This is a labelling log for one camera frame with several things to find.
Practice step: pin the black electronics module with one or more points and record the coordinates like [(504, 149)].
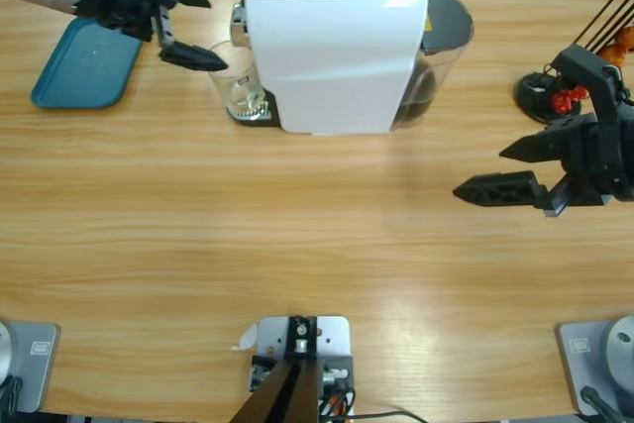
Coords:
[(342, 373)]

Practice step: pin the white paper tab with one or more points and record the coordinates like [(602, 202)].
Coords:
[(247, 339)]

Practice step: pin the black capsule holder with rods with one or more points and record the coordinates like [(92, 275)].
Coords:
[(532, 96)]

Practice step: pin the clear drinking glass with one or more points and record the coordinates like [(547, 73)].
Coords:
[(238, 91)]

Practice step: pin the dark camera post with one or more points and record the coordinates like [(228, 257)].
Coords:
[(292, 393)]

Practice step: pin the metal grate drip tray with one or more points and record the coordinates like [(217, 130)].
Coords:
[(253, 121)]

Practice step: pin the orange coffee capsule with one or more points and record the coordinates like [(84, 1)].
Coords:
[(611, 52), (626, 36)]

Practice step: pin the teal plastic tray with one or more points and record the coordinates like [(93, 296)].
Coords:
[(84, 71)]

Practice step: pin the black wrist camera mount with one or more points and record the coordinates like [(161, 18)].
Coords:
[(594, 71)]

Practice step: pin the red coffee capsule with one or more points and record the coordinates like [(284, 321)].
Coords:
[(562, 102), (578, 92)]

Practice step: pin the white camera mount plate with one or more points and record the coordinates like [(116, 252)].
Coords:
[(337, 339)]

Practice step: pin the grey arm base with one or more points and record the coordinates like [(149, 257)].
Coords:
[(594, 353), (30, 363)]

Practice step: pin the white capsule coffee machine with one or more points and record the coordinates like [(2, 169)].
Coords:
[(337, 61)]

